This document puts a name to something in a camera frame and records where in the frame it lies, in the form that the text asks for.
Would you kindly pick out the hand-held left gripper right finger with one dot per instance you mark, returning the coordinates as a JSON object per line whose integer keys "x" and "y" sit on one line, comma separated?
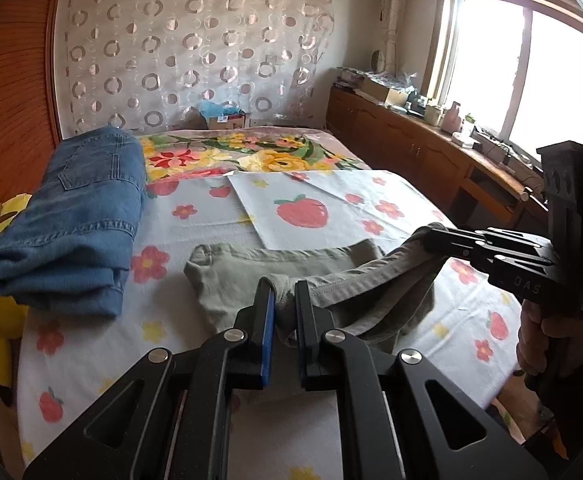
{"x": 305, "y": 330}

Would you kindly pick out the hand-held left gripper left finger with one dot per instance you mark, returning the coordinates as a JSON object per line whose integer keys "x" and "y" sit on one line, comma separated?
{"x": 270, "y": 330}

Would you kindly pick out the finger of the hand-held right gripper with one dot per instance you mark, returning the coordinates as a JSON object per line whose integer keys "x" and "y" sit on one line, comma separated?
{"x": 514, "y": 241}
{"x": 516, "y": 262}

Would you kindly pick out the grey-green pants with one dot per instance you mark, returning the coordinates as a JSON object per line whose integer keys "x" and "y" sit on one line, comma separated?
{"x": 231, "y": 280}

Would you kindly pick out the person's right hand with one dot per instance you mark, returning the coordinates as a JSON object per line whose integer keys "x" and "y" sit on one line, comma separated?
{"x": 536, "y": 340}

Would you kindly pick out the white tissue box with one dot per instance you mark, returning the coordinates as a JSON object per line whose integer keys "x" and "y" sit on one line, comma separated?
{"x": 462, "y": 139}

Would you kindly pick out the pink bottle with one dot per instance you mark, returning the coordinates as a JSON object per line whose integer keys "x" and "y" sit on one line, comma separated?
{"x": 452, "y": 117}

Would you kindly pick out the window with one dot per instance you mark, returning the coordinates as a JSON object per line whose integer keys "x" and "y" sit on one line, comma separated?
{"x": 496, "y": 70}

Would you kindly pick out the long wooden cabinet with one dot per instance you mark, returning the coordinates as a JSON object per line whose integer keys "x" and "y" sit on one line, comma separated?
{"x": 396, "y": 145}

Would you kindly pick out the white flower-print sheet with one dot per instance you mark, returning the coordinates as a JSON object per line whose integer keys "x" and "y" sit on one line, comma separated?
{"x": 96, "y": 360}

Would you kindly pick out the floral blanket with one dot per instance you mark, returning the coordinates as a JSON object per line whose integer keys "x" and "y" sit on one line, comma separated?
{"x": 271, "y": 150}

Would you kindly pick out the brown cardboard box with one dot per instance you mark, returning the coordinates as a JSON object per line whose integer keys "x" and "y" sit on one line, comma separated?
{"x": 391, "y": 96}

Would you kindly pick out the small cardboard box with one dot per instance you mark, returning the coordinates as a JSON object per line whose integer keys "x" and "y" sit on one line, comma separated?
{"x": 229, "y": 122}

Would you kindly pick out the folded blue jeans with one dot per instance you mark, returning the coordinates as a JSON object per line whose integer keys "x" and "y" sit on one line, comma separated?
{"x": 71, "y": 220}

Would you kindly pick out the blue plastic bag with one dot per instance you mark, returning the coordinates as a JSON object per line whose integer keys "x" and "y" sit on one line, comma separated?
{"x": 216, "y": 108}

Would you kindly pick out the pile of papers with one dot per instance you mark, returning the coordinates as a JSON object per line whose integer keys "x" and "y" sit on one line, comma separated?
{"x": 349, "y": 80}

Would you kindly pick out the beige window curtain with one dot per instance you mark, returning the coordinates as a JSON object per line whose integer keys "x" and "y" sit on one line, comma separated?
{"x": 394, "y": 10}

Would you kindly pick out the yellow plush toy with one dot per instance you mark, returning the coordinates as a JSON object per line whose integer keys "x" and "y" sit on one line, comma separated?
{"x": 1, "y": 320}

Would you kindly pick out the sheer circle-pattern curtain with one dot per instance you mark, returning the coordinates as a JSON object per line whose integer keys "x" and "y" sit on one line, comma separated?
{"x": 196, "y": 50}

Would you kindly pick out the wooden slatted wardrobe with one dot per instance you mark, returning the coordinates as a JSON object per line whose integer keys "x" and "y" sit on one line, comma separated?
{"x": 11, "y": 110}

